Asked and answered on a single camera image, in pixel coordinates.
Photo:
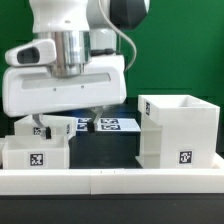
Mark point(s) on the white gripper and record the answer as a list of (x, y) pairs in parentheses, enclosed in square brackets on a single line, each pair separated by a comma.
[(33, 90)]

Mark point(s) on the white drawer tray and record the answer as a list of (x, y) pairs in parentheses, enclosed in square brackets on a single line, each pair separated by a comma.
[(35, 152), (59, 125)]

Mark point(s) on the white front drawer tray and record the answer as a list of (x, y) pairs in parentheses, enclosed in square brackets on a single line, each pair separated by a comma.
[(35, 152)]

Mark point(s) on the white drawer cabinet box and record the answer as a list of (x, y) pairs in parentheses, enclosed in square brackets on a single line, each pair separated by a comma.
[(177, 131)]

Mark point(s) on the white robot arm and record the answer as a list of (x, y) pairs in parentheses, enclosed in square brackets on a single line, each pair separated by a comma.
[(72, 63)]

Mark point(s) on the white marker sheet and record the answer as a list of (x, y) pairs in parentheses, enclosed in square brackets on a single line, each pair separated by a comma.
[(110, 124)]

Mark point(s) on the white front rail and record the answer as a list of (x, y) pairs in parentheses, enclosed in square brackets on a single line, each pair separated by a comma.
[(113, 181)]

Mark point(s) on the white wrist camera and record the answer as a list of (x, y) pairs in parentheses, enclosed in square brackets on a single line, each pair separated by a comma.
[(35, 53)]

